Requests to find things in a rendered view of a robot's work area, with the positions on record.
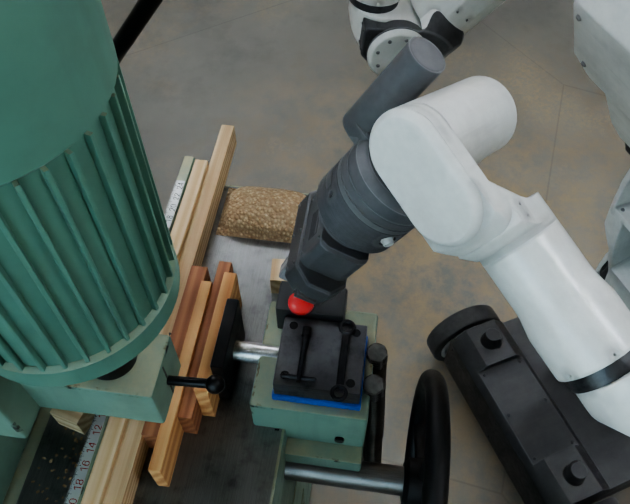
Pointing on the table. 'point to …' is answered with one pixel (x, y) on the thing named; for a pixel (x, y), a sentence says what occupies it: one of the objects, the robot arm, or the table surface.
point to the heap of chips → (260, 213)
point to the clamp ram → (235, 348)
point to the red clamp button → (299, 306)
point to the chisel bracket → (121, 388)
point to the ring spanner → (342, 361)
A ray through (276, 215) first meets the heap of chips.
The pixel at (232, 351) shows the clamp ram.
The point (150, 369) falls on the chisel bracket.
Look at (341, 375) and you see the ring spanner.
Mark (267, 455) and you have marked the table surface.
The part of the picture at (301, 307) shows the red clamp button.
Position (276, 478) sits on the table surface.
